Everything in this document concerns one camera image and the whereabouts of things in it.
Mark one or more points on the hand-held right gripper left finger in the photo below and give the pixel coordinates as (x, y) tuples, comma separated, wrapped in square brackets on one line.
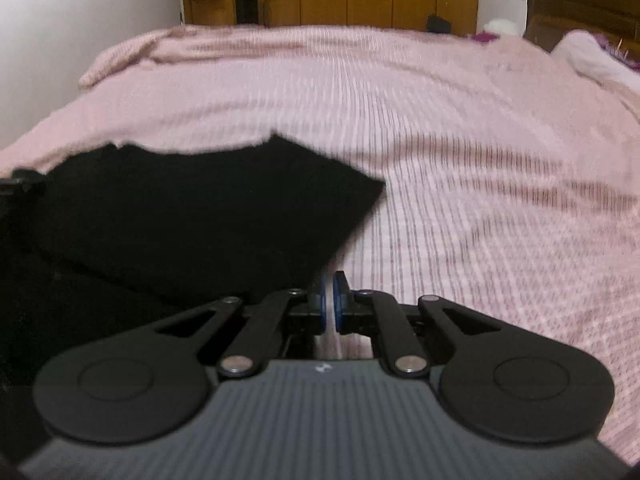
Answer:
[(319, 310)]

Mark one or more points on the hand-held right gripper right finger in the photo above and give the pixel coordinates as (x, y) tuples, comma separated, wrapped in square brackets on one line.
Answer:
[(341, 305)]

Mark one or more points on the black garment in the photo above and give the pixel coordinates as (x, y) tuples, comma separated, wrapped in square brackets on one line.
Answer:
[(200, 210)]

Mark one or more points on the pink striped bedsheet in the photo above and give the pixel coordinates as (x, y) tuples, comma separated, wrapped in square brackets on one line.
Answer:
[(475, 170)]

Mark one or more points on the small black object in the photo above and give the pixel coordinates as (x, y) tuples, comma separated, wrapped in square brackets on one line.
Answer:
[(439, 24)]

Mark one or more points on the purple cloth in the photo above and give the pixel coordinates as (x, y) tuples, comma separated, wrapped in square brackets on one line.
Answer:
[(481, 37)]

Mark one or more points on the white plush toy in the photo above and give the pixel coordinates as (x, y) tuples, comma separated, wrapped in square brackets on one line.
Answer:
[(500, 26)]

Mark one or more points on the pale pink pillow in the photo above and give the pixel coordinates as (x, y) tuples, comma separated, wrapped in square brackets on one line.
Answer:
[(590, 57)]

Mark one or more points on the dark wooden headboard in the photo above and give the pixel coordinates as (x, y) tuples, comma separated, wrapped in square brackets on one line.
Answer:
[(575, 7)]

